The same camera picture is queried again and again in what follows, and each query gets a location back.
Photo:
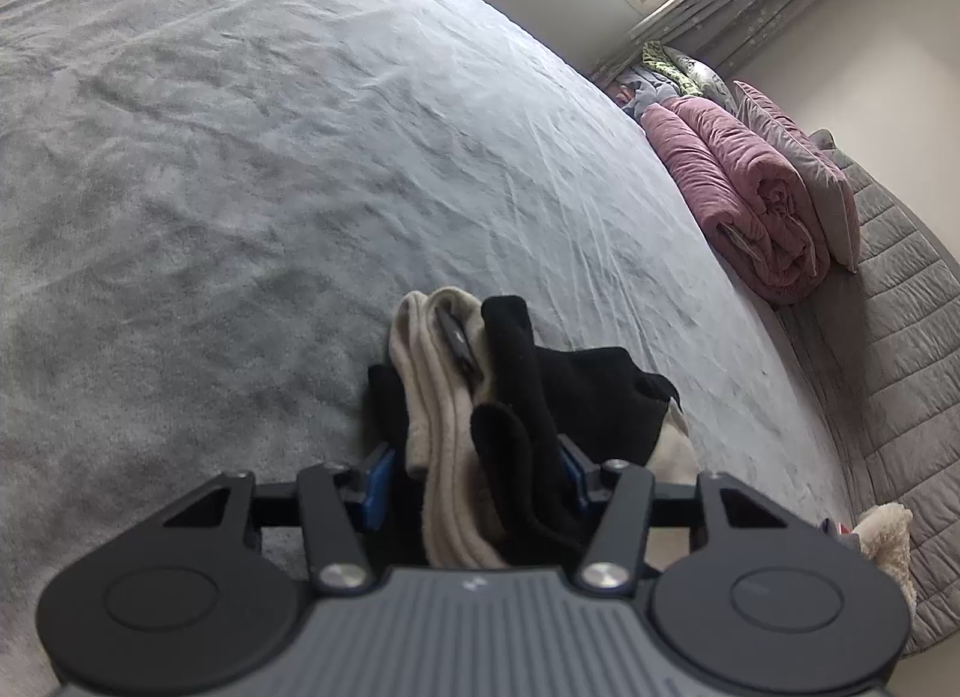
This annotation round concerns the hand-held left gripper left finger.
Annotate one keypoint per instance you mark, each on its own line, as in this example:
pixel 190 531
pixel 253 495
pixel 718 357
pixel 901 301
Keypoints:
pixel 379 491

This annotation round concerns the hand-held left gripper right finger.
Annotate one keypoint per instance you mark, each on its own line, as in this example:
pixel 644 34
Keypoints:
pixel 576 476

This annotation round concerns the cream and black shirt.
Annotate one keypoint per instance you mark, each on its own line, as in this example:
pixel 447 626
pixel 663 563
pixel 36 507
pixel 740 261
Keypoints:
pixel 517 397

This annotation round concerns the small red object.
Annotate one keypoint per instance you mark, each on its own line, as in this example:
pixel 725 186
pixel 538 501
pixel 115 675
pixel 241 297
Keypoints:
pixel 840 528

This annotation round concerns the pink folded quilt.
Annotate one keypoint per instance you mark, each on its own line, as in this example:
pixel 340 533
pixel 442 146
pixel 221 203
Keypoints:
pixel 742 217

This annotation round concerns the cream plush toy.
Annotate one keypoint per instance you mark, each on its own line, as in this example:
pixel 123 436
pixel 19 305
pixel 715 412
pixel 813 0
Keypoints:
pixel 889 539

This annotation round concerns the grey bed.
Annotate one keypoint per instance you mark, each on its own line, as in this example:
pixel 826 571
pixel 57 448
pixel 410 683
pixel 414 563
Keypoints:
pixel 262 164

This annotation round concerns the grey quilted headboard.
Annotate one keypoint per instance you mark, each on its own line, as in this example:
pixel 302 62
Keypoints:
pixel 900 337

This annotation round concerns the pink and grey pillow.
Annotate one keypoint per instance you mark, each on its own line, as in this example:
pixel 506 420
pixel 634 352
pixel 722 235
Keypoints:
pixel 810 172

